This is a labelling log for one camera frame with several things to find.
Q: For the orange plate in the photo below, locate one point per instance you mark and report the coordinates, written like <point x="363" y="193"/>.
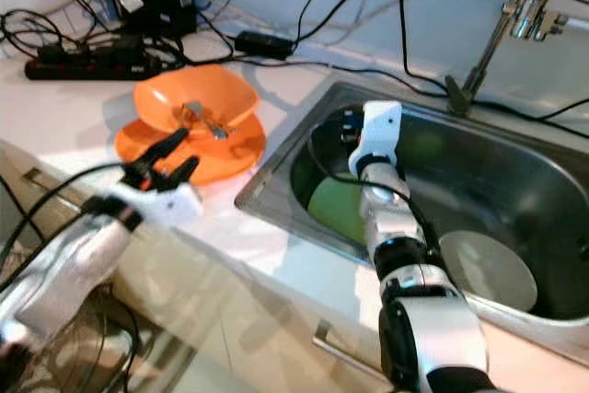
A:
<point x="230" y="161"/>

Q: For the metal tongs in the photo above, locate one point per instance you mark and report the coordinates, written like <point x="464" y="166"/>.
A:
<point x="202" y="119"/>

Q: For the black power adapter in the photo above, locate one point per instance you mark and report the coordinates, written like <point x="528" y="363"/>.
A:
<point x="265" y="45"/>

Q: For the metal faucet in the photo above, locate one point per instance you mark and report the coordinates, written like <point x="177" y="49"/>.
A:
<point x="492" y="43"/>

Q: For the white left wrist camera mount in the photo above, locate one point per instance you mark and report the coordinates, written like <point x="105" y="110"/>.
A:
<point x="175" y="204"/>

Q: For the green plate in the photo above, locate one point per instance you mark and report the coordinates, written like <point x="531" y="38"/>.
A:
<point x="336" y="213"/>

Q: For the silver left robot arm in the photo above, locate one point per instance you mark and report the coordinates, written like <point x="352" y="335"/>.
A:
<point x="74" y="264"/>

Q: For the stainless steel sink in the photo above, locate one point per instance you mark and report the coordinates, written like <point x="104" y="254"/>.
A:
<point x="497" y="181"/>

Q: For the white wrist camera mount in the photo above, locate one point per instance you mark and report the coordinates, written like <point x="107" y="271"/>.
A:
<point x="175" y="204"/>
<point x="379" y="135"/>

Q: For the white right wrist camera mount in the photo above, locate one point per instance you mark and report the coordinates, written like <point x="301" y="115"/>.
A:
<point x="379" y="135"/>

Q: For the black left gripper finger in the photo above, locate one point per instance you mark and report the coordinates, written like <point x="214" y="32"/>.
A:
<point x="167" y="147"/>
<point x="184" y="170"/>

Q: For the grey bowl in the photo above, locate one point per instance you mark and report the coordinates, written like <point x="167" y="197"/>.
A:
<point x="488" y="273"/>

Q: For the black charger device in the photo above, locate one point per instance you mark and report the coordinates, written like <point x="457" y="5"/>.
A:
<point x="156" y="2"/>

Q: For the black power strip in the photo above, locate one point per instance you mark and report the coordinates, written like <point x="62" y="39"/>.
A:
<point x="92" y="66"/>

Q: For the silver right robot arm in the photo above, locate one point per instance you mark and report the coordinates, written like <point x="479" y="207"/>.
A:
<point x="442" y="338"/>

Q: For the orange bowl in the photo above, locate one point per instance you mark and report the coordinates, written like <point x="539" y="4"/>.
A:
<point x="202" y="87"/>

